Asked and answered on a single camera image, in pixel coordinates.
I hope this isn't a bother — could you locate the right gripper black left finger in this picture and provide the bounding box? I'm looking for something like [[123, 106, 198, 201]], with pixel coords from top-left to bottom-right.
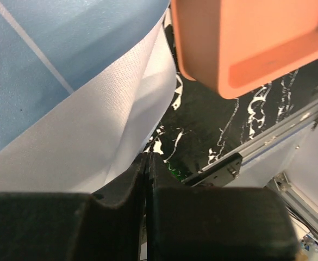
[[0, 155, 147, 260]]

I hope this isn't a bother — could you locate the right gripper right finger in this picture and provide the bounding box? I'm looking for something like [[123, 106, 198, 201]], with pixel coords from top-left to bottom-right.
[[147, 153, 297, 260]]

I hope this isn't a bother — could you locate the blue checked tablecloth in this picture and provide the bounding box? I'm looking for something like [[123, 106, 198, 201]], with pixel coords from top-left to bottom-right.
[[0, 1, 176, 192]]

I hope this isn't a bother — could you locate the orange plastic tray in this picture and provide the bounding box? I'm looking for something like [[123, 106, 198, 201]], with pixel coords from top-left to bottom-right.
[[171, 0, 318, 99]]

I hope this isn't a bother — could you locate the aluminium frame rail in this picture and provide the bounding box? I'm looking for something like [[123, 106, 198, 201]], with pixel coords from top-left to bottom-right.
[[185, 94, 318, 240]]

